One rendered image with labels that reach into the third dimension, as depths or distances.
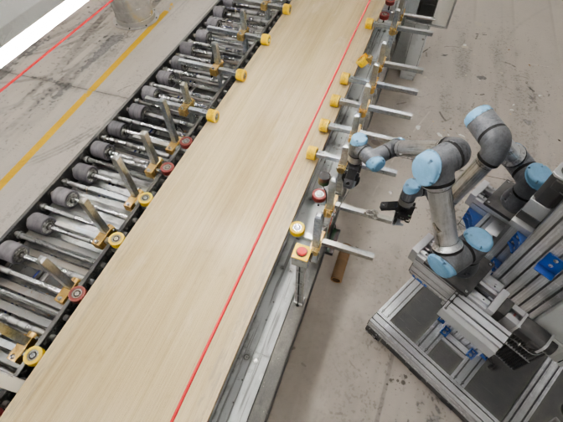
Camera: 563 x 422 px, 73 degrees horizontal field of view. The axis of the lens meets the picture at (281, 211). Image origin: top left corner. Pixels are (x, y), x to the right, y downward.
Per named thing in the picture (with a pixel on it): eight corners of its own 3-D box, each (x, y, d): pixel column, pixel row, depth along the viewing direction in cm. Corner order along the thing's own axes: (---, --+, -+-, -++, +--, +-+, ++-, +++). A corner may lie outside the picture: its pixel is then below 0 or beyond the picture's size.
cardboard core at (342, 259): (352, 244, 288) (342, 279, 272) (351, 249, 295) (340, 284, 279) (342, 241, 290) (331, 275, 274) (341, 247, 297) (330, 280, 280)
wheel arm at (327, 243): (373, 256, 200) (374, 252, 196) (372, 262, 198) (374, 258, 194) (294, 232, 209) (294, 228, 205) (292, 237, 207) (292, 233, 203)
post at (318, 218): (317, 261, 217) (323, 213, 178) (315, 266, 215) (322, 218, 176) (312, 259, 218) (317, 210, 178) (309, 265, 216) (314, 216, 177)
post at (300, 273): (304, 298, 199) (307, 257, 162) (301, 306, 196) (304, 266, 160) (296, 295, 200) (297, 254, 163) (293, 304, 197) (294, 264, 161)
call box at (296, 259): (312, 256, 163) (312, 247, 157) (307, 270, 160) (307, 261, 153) (296, 251, 165) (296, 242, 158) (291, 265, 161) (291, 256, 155)
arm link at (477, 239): (488, 256, 163) (503, 239, 151) (466, 271, 159) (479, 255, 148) (467, 235, 169) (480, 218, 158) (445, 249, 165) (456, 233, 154)
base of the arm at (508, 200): (538, 203, 190) (550, 191, 182) (523, 220, 184) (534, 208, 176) (510, 186, 197) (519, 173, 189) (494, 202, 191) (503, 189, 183)
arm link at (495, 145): (531, 146, 145) (451, 222, 181) (514, 126, 151) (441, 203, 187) (508, 144, 141) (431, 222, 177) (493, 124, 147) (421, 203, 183)
